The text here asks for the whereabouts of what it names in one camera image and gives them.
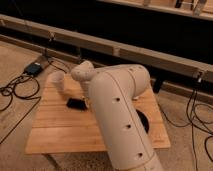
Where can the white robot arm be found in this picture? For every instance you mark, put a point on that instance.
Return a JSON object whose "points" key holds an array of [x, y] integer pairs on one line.
{"points": [[110, 91]]}

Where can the black round bowl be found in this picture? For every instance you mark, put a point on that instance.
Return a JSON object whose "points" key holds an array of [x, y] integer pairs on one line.
{"points": [[143, 120]]}

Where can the black power adapter box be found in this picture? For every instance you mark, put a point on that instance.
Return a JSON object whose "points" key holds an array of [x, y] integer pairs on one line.
{"points": [[33, 69]]}

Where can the wooden rail beam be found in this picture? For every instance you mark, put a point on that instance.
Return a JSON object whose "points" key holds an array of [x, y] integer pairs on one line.
{"points": [[155, 59]]}

